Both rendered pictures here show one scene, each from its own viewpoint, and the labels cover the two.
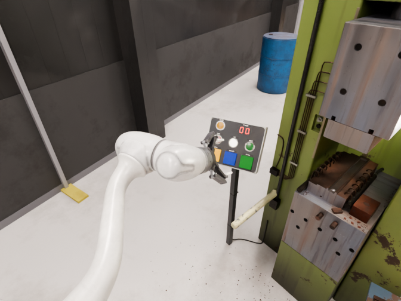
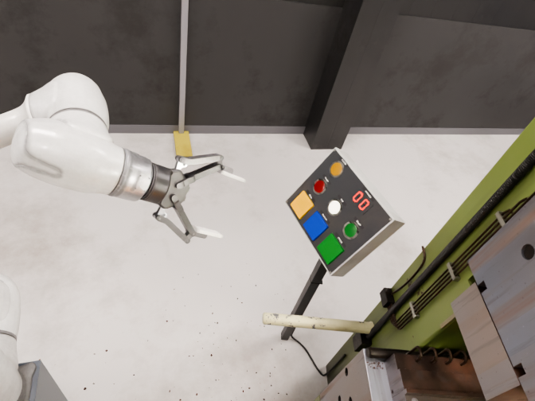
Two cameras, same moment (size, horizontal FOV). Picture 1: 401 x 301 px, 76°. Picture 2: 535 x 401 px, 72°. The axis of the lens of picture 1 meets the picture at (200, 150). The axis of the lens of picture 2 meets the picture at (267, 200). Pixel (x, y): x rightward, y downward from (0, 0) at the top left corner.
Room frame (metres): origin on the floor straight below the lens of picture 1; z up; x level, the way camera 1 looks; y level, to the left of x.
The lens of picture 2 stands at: (0.38, -0.45, 1.94)
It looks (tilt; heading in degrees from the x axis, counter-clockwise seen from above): 45 degrees down; 30
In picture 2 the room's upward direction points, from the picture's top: 16 degrees clockwise
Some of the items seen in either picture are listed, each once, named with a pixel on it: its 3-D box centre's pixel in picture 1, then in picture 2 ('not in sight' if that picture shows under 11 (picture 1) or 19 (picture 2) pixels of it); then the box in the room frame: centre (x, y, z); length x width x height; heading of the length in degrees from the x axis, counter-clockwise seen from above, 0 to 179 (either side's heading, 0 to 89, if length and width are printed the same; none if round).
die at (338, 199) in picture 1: (343, 175); (470, 399); (1.10, -0.82, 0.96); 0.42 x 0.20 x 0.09; 131
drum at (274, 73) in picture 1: (277, 63); not in sight; (4.77, -1.44, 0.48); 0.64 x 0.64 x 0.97
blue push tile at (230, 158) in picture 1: (230, 158); (315, 226); (1.22, -0.18, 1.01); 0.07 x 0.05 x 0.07; 66
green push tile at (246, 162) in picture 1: (246, 162); (330, 248); (1.18, -0.27, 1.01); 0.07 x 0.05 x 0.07; 66
